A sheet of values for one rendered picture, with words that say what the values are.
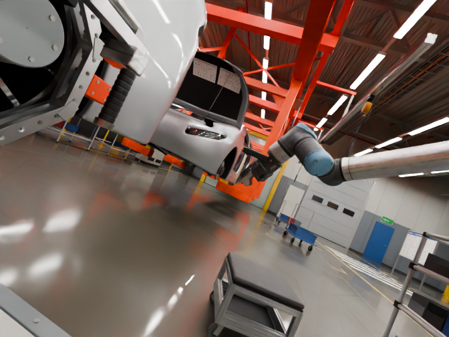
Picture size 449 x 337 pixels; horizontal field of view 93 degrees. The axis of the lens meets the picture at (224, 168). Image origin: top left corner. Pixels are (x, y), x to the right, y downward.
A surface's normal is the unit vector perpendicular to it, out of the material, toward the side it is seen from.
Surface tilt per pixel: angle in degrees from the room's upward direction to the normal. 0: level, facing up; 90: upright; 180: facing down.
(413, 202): 90
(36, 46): 90
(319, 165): 123
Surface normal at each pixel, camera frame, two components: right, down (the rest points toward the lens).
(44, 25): 0.89, 0.40
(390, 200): -0.16, -0.11
